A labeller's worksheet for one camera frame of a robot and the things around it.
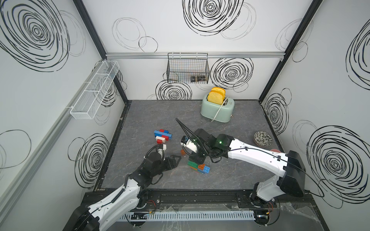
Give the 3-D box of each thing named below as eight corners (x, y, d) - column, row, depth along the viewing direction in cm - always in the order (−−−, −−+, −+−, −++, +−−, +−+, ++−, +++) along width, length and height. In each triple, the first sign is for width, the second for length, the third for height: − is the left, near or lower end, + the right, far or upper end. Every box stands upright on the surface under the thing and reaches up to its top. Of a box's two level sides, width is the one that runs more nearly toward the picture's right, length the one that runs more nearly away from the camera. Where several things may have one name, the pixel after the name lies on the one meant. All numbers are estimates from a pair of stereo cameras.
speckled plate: (251, 141, 98) (254, 137, 95) (255, 132, 103) (258, 128, 99) (267, 149, 94) (270, 146, 91) (270, 139, 99) (274, 135, 96)
